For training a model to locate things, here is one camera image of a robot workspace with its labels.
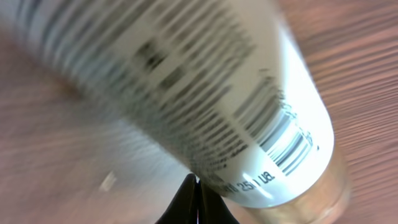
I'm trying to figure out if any white bamboo print tube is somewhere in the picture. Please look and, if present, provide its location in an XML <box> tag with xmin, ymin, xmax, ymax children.
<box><xmin>1</xmin><ymin>0</ymin><xmax>349</xmax><ymax>223</ymax></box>

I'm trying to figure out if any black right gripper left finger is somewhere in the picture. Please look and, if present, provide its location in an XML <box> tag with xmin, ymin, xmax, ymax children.
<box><xmin>156</xmin><ymin>174</ymin><xmax>198</xmax><ymax>224</ymax></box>

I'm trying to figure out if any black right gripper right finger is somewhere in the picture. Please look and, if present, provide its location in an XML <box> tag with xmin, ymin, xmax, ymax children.
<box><xmin>198</xmin><ymin>181</ymin><xmax>239</xmax><ymax>224</ymax></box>

